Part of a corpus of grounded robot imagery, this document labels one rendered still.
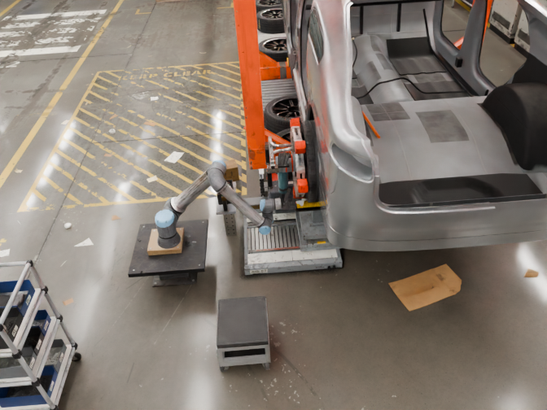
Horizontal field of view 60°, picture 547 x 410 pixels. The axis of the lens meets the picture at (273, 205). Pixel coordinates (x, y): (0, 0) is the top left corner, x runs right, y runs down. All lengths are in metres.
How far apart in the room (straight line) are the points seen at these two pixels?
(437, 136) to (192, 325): 2.40
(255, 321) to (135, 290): 1.26
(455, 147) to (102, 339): 3.06
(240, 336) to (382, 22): 4.15
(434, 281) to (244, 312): 1.62
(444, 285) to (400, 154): 1.14
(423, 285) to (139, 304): 2.31
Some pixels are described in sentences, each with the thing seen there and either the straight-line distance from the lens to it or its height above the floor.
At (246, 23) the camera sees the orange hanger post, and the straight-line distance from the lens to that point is 3.76.
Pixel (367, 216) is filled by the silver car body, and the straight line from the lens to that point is 2.85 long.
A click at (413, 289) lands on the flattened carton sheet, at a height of 0.01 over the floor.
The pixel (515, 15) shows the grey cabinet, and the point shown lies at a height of 0.47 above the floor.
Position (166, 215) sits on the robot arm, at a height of 0.61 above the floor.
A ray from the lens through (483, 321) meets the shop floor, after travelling 3.96.
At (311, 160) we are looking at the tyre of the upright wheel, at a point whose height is 1.04.
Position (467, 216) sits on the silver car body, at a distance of 2.99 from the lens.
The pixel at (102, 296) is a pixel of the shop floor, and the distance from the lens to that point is 4.23.
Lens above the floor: 2.97
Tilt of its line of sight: 39 degrees down
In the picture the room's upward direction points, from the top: 4 degrees counter-clockwise
